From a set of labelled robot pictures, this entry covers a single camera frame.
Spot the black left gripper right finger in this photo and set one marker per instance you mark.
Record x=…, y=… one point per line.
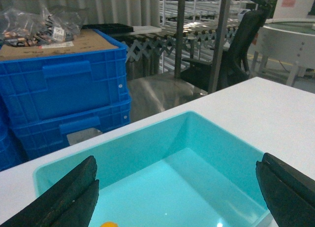
x=288, y=193

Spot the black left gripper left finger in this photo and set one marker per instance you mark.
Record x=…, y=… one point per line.
x=68, y=203

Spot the yellow toy block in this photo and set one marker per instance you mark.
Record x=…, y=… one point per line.
x=109, y=224

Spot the lower stacked blue crate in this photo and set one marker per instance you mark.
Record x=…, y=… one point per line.
x=47, y=136

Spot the light blue plastic tray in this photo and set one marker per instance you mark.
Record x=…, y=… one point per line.
x=184, y=171

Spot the blue crate with cardboard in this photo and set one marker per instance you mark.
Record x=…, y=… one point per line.
x=44, y=83

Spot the black office chair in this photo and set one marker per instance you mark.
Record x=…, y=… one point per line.
x=234, y=67

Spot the round white conveyor table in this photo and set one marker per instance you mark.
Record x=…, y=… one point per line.
x=286, y=40

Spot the cardboard sheet on crate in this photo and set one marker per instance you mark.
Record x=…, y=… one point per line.
x=88, y=40

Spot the plastic bag of batteries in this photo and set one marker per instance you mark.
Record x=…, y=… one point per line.
x=51, y=26

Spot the expandable roller conveyor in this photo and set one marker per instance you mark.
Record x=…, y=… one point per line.
x=145, y=45

